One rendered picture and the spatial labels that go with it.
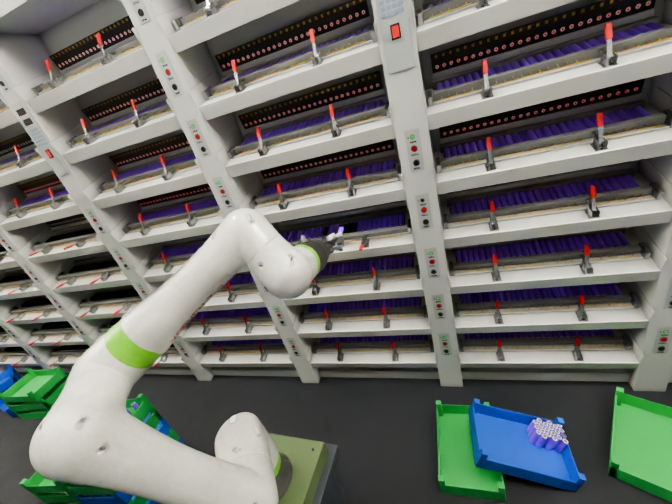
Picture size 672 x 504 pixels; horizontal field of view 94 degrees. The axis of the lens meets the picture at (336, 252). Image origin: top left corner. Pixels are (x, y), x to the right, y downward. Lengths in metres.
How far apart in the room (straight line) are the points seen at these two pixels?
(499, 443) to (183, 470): 1.03
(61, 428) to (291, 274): 0.44
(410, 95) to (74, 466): 1.05
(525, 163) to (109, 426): 1.14
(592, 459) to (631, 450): 0.13
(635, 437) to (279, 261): 1.35
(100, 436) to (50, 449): 0.06
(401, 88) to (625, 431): 1.37
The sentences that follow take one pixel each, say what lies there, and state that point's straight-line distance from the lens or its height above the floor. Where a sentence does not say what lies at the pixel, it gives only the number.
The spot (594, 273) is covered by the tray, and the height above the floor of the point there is 0.55.
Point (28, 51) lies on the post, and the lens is 1.85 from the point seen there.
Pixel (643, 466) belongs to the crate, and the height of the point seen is 0.00.
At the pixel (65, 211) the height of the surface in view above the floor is 1.14.
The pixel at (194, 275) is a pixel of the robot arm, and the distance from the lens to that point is 0.72.
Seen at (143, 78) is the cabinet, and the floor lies 1.52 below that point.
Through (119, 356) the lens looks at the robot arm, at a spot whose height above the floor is 0.95.
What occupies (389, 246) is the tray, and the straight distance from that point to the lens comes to 1.15.
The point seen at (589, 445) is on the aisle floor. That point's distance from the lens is 1.55.
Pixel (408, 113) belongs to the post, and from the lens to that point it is 1.00.
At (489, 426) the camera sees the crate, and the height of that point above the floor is 0.08.
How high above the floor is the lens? 1.29
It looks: 27 degrees down
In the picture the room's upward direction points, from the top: 17 degrees counter-clockwise
